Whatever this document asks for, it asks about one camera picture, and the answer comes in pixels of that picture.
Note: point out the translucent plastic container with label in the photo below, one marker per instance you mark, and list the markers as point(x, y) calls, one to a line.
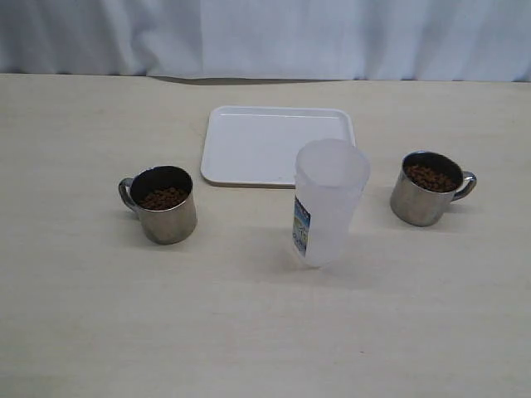
point(330, 176)

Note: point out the white plastic tray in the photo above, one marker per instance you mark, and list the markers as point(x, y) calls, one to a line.
point(256, 146)

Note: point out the right steel mug with pellets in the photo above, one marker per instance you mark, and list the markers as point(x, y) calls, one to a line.
point(426, 185)

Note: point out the white curtain backdrop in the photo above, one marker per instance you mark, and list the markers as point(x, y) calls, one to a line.
point(293, 40)

